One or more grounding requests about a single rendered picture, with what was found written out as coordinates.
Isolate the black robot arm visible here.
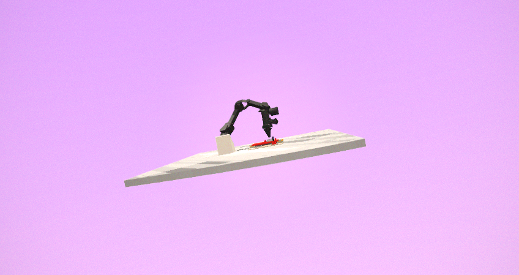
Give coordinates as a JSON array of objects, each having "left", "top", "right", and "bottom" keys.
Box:
[{"left": 219, "top": 99, "right": 279, "bottom": 136}]

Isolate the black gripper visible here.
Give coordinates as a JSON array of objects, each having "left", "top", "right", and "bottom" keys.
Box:
[{"left": 262, "top": 116, "right": 273, "bottom": 138}]

